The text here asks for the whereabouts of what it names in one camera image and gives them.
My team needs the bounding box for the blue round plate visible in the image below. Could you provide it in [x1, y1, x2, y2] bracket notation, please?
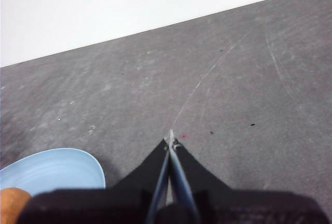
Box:
[0, 147, 106, 197]

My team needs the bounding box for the brown potato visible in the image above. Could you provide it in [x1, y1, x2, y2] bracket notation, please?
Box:
[0, 187, 32, 224]

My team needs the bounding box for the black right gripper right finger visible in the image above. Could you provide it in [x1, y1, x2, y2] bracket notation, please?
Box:
[171, 142, 232, 224]

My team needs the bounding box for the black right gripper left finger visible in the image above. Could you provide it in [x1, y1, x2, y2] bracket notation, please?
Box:
[113, 137, 171, 224]

